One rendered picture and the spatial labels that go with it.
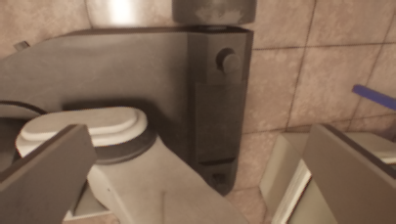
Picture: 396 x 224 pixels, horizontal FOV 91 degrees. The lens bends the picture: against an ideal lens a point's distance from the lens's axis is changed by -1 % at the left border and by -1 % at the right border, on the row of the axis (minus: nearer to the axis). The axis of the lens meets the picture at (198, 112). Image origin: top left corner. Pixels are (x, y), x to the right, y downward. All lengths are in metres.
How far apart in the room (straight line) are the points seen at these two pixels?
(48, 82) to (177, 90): 0.27
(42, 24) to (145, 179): 0.50
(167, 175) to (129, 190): 0.06
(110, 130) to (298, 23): 0.64
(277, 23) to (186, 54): 0.36
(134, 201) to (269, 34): 0.61
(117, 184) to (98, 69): 0.26
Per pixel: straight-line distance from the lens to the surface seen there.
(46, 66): 0.51
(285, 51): 0.76
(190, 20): 0.45
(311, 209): 0.81
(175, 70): 0.46
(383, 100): 0.96
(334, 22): 0.85
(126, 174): 0.33
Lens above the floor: 0.61
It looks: 60 degrees down
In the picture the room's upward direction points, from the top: 157 degrees clockwise
